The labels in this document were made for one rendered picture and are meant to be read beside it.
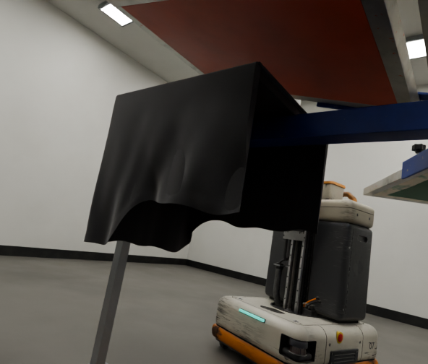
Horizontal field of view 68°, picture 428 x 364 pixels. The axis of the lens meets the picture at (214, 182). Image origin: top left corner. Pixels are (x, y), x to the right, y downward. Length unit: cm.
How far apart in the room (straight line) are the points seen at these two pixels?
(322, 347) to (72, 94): 397
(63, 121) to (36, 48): 87
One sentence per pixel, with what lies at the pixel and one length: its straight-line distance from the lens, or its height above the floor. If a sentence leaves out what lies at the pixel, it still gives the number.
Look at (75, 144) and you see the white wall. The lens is 450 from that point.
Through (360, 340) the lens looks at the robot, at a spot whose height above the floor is 22.
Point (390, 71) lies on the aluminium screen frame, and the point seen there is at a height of 104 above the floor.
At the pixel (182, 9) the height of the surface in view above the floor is 116.
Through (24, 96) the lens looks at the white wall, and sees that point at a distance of 432.
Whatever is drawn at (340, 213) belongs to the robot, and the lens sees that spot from 181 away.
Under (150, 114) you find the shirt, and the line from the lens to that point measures 82.
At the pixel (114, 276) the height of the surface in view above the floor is 38.
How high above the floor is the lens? 60
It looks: 10 degrees up
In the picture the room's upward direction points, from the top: 10 degrees clockwise
